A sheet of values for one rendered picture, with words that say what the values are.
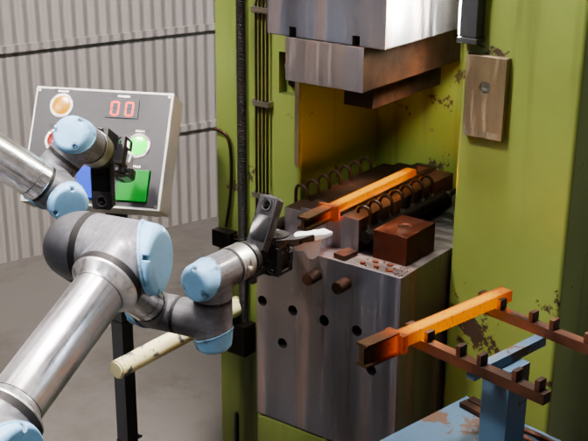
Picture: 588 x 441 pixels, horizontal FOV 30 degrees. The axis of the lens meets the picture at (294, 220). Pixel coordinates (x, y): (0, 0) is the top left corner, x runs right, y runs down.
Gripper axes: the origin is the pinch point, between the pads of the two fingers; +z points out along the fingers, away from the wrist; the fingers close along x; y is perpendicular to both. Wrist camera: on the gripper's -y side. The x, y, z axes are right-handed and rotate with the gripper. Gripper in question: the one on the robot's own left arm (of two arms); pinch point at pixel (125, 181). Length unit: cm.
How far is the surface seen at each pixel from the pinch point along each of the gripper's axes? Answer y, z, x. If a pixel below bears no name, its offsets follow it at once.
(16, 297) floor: -16, 179, 103
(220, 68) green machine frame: 32.5, 16.8, -14.0
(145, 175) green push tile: 2.5, 4.5, -2.9
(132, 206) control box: -4.9, 5.2, -0.5
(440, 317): -27, -28, -74
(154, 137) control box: 11.6, 5.2, -3.6
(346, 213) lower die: -3, 3, -50
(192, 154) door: 63, 250, 59
